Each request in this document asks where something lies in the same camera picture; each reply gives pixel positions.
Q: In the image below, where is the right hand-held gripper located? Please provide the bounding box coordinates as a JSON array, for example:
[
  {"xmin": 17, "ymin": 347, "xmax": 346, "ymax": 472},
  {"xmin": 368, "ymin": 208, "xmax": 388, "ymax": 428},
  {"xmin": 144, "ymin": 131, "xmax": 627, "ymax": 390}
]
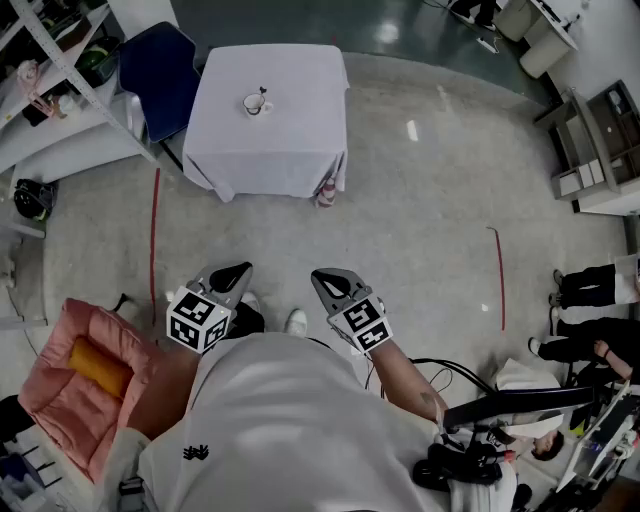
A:
[{"xmin": 310, "ymin": 267, "xmax": 393, "ymax": 355}]

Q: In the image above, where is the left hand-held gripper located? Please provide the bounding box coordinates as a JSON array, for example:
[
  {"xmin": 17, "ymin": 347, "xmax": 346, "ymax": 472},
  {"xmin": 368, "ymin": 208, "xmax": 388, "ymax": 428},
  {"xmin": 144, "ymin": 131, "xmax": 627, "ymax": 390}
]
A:
[{"xmin": 166, "ymin": 261, "xmax": 254, "ymax": 355}]

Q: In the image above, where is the white enamel cup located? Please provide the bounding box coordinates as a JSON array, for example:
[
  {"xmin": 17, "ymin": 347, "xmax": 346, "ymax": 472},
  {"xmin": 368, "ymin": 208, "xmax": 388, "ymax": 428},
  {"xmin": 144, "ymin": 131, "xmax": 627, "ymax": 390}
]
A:
[{"xmin": 242, "ymin": 92, "xmax": 275, "ymax": 118}]

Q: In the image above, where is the person's right forearm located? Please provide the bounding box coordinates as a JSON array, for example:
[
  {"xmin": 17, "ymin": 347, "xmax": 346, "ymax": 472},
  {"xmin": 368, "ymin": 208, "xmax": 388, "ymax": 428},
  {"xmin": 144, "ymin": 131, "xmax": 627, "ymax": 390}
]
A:
[{"xmin": 367, "ymin": 339, "xmax": 450, "ymax": 426}]

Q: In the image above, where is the person's left forearm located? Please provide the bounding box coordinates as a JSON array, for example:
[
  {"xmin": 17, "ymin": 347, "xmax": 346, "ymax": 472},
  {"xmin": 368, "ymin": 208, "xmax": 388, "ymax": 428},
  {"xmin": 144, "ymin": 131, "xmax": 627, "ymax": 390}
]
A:
[{"xmin": 127, "ymin": 344, "xmax": 211, "ymax": 441}]

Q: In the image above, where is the person's left trouser leg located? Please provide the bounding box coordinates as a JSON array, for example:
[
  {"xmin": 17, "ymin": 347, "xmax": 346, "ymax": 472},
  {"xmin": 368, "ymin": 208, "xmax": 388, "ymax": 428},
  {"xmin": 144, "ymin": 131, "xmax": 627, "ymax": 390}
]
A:
[{"xmin": 230, "ymin": 299, "xmax": 266, "ymax": 342}]

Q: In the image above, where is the person's right white shoe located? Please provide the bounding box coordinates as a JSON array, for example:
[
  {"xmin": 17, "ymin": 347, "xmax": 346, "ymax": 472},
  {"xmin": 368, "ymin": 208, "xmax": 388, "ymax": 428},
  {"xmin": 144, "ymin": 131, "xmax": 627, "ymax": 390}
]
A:
[{"xmin": 283, "ymin": 308, "xmax": 309, "ymax": 336}]

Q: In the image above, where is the orange bolster pillow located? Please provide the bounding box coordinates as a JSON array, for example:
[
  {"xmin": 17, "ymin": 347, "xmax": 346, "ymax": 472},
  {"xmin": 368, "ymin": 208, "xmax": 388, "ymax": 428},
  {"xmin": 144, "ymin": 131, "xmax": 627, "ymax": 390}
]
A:
[{"xmin": 68, "ymin": 338, "xmax": 135, "ymax": 400}]

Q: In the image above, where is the person's white shirt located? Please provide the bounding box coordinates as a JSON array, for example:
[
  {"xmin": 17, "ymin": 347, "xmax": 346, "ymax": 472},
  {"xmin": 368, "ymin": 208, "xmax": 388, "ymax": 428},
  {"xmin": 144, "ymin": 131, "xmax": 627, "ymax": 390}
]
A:
[{"xmin": 94, "ymin": 332, "xmax": 519, "ymax": 512}]

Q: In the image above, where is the red white striped object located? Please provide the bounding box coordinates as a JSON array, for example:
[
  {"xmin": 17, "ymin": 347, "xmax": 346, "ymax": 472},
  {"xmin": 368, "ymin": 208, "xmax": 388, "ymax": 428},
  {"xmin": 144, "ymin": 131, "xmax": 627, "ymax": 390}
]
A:
[{"xmin": 313, "ymin": 172, "xmax": 341, "ymax": 209}]

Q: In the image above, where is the red floor tape strip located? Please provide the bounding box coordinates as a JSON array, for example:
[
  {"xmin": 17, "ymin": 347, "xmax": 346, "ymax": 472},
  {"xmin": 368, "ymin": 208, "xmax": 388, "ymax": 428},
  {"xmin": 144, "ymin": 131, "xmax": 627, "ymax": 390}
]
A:
[{"xmin": 486, "ymin": 225, "xmax": 506, "ymax": 332}]

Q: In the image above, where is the pink cushioned seat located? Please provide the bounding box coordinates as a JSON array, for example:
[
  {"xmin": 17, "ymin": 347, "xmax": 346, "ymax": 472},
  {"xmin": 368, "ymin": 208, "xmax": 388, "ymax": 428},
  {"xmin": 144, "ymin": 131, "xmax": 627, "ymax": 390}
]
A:
[{"xmin": 17, "ymin": 298, "xmax": 166, "ymax": 484}]

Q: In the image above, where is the black equipment stand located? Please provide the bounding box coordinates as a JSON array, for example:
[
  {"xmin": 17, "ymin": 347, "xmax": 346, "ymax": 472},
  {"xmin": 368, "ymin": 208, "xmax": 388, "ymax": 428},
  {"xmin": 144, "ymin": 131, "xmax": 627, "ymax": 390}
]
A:
[{"xmin": 412, "ymin": 357, "xmax": 596, "ymax": 494}]

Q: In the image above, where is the white cloth covered table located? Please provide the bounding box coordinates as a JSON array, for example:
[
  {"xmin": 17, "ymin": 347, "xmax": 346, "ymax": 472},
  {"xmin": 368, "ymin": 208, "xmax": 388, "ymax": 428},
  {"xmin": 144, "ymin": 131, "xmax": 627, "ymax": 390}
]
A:
[{"xmin": 182, "ymin": 43, "xmax": 350, "ymax": 204}]

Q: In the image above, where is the black helmet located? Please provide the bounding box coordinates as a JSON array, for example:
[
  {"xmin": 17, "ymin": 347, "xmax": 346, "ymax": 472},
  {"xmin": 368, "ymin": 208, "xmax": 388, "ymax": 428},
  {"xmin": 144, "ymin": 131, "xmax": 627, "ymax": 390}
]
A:
[{"xmin": 13, "ymin": 178, "xmax": 57, "ymax": 222}]

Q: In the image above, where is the blue chair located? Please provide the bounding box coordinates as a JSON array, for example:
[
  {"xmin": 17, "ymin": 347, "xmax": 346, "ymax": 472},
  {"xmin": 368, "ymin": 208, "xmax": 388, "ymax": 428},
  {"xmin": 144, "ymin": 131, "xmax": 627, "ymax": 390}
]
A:
[{"xmin": 118, "ymin": 21, "xmax": 202, "ymax": 171}]

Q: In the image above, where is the green helmet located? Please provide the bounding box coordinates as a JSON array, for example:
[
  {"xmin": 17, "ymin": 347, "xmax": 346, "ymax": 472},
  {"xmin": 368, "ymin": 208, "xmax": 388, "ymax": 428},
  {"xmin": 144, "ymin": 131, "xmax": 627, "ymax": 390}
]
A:
[{"xmin": 74, "ymin": 37, "xmax": 121, "ymax": 85}]

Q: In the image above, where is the pink toy figure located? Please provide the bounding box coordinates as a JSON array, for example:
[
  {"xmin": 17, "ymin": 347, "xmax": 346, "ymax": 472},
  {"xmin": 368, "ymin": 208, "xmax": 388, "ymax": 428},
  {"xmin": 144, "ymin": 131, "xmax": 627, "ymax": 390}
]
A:
[{"xmin": 16, "ymin": 58, "xmax": 69, "ymax": 122}]

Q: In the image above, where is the white metal shelf rack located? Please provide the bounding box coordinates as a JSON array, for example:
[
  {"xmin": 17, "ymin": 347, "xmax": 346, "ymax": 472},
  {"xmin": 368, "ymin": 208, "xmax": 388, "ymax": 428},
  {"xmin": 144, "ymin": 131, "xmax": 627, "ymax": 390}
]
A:
[{"xmin": 0, "ymin": 0, "xmax": 161, "ymax": 176}]

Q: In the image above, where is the grey open cabinet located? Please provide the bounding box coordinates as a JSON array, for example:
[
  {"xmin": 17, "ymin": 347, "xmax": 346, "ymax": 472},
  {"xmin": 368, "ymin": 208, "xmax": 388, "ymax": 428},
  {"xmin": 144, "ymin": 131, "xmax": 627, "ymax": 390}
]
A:
[{"xmin": 533, "ymin": 79, "xmax": 640, "ymax": 217}]

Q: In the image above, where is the white desk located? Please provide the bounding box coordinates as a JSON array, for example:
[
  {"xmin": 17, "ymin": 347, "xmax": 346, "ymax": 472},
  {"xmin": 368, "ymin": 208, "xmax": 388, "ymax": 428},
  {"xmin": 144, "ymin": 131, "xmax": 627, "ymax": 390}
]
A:
[{"xmin": 493, "ymin": 0, "xmax": 582, "ymax": 51}]

